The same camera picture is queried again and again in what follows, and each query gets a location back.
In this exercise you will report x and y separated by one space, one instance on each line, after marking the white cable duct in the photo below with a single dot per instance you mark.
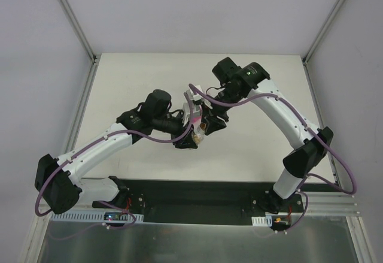
97 217
262 221

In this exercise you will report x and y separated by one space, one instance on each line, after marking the clear bottle with yellow pills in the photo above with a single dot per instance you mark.
199 135

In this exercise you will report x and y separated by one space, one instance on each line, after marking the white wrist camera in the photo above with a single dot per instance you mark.
195 112
193 97

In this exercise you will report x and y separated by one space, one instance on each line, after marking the right aluminium frame post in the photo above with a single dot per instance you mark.
336 8

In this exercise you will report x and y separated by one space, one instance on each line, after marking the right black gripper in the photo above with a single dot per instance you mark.
213 114

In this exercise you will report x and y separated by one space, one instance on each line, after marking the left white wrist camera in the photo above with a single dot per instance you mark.
195 112

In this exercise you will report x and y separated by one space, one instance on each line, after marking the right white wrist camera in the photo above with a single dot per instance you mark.
193 97

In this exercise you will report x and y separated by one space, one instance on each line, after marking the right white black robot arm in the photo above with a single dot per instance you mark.
306 139

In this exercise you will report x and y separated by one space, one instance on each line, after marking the aluminium frame post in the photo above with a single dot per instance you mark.
78 30
336 8

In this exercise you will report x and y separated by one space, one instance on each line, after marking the pink weekly pill organizer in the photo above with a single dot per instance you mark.
196 121

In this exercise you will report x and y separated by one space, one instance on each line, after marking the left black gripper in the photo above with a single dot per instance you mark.
181 137

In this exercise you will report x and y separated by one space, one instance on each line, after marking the right white cable duct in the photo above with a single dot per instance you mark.
262 221

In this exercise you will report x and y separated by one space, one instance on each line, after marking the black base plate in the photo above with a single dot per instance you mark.
193 202

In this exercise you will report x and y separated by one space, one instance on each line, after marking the left aluminium frame post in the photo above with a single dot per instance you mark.
78 30

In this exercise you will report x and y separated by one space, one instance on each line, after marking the left white cable duct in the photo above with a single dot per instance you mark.
97 217

